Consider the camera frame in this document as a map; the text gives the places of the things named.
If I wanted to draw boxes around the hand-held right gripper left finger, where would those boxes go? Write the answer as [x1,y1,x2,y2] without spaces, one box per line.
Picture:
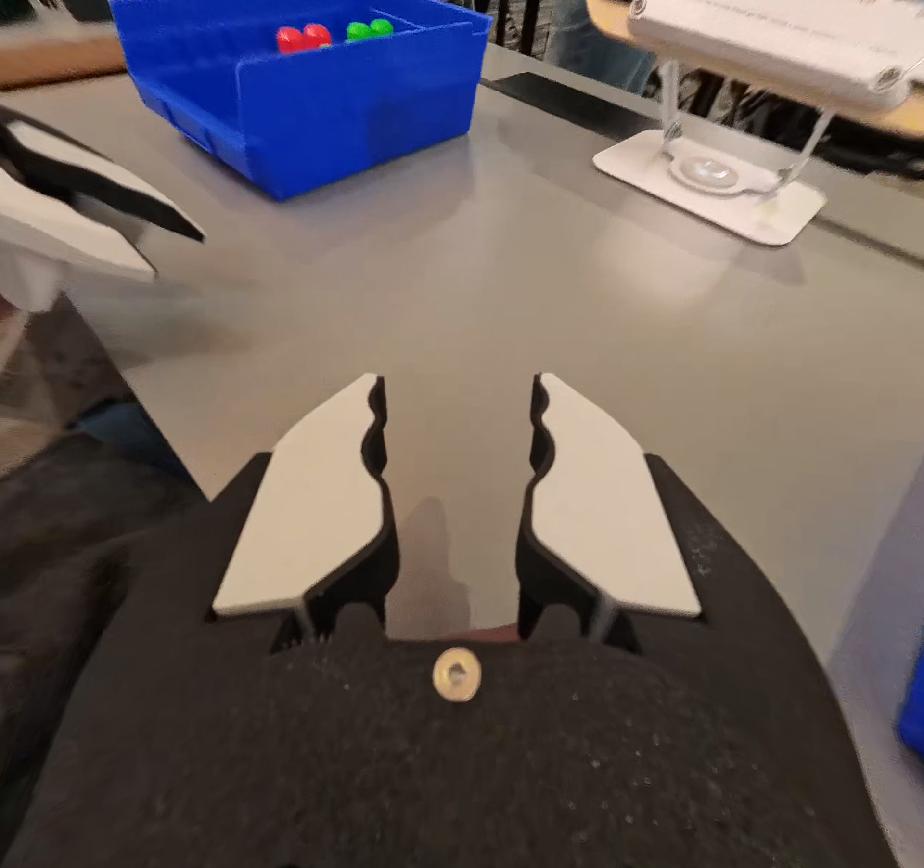
[213,373,399,648]

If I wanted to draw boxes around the brown-edged side table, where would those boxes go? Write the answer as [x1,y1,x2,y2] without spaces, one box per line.
[0,34,129,92]

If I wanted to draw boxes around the black chair armrest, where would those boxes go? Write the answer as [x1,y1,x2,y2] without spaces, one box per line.
[76,399,199,486]

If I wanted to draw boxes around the instruction board on stand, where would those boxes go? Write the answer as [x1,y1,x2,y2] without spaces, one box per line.
[586,0,924,140]

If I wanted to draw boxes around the round pale disc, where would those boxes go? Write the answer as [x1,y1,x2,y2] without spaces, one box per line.
[671,156,748,192]

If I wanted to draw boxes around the rows of toy blocks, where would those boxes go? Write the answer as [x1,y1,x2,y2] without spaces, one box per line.
[276,18,396,55]

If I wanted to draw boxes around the person's dark sweatshirt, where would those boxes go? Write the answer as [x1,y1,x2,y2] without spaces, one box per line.
[0,435,210,868]

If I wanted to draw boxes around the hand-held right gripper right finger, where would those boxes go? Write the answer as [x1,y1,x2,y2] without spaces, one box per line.
[516,372,703,641]

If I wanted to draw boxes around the grey desk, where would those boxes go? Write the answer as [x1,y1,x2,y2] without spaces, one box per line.
[0,41,924,739]

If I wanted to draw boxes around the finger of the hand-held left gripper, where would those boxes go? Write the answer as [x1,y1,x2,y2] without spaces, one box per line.
[0,168,158,283]
[0,106,206,243]

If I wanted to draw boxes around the blue plastic bin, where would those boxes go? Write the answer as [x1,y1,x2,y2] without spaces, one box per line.
[112,0,493,202]
[895,655,924,764]

